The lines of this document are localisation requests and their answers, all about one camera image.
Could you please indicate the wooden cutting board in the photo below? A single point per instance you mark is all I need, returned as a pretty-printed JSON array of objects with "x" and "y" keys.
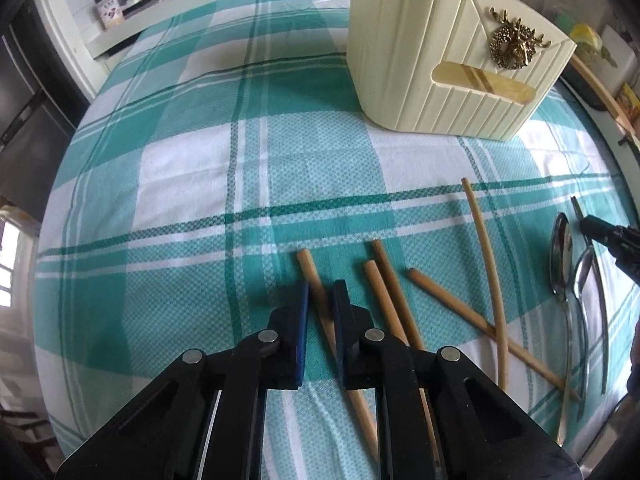
[{"x": 600, "y": 90}]

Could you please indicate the cream ribbed utensil holder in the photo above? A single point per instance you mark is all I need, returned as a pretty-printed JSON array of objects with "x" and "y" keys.
[{"x": 400, "y": 35}]

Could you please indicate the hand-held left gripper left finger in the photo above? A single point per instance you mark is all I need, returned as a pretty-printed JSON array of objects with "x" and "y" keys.
[{"x": 301, "y": 330}]

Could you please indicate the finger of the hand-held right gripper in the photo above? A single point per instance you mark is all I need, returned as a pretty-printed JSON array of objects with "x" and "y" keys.
[{"x": 617, "y": 242}]

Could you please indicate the window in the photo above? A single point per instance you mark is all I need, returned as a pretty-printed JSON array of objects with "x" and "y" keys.
[{"x": 12, "y": 255}]

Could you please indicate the dark grey refrigerator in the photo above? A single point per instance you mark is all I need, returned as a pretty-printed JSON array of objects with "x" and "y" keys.
[{"x": 25, "y": 110}]

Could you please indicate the yellow red snack packet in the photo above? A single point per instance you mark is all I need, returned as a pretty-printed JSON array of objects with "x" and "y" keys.
[{"x": 628, "y": 102}]

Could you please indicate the thin dark metal utensil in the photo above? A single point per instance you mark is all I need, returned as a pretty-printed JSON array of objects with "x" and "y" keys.
[{"x": 602, "y": 330}]

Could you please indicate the metal spoon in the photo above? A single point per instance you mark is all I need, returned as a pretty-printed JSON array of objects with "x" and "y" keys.
[
  {"x": 581, "y": 280},
  {"x": 560, "y": 255}
]

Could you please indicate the yellow plastic bag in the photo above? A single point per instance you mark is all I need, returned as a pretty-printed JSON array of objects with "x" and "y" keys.
[{"x": 585, "y": 35}]

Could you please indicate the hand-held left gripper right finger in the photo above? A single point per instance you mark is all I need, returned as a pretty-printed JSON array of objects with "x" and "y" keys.
[{"x": 341, "y": 330}]

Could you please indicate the wooden chopstick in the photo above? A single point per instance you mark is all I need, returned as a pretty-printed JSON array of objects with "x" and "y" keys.
[
  {"x": 312, "y": 280},
  {"x": 450, "y": 300},
  {"x": 487, "y": 260},
  {"x": 390, "y": 280},
  {"x": 377, "y": 290}
]

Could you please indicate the teal plaid tablecloth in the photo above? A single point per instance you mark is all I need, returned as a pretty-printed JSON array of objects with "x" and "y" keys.
[{"x": 200, "y": 185}]

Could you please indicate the clear labelled jar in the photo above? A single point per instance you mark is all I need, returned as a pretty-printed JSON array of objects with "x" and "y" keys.
[{"x": 109, "y": 9}]

